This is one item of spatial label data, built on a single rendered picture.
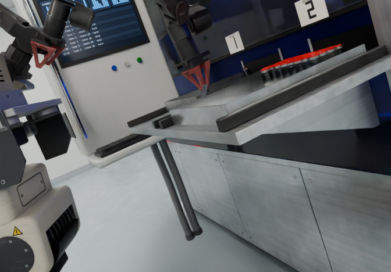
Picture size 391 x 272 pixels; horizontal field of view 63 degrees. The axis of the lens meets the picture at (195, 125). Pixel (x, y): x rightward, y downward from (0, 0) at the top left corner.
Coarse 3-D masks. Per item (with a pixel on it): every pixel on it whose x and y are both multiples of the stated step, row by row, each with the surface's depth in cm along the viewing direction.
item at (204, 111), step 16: (320, 64) 58; (336, 64) 60; (256, 80) 83; (288, 80) 55; (208, 96) 77; (224, 96) 79; (240, 96) 79; (256, 96) 52; (176, 112) 70; (192, 112) 62; (208, 112) 56; (224, 112) 51
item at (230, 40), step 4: (236, 32) 102; (228, 36) 106; (232, 36) 104; (236, 36) 103; (228, 40) 107; (232, 40) 105; (236, 40) 103; (240, 40) 102; (228, 44) 108; (232, 44) 106; (240, 44) 102; (232, 48) 107; (236, 48) 105; (240, 48) 103; (232, 52) 108
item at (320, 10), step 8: (304, 0) 75; (312, 0) 73; (320, 0) 71; (296, 8) 78; (304, 8) 76; (320, 8) 72; (304, 16) 76; (320, 16) 73; (328, 16) 71; (304, 24) 77
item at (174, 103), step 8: (240, 72) 121; (256, 72) 93; (224, 80) 118; (232, 80) 119; (240, 80) 91; (208, 88) 115; (216, 88) 88; (184, 96) 111; (192, 96) 113; (200, 96) 86; (168, 104) 106; (176, 104) 99; (184, 104) 94
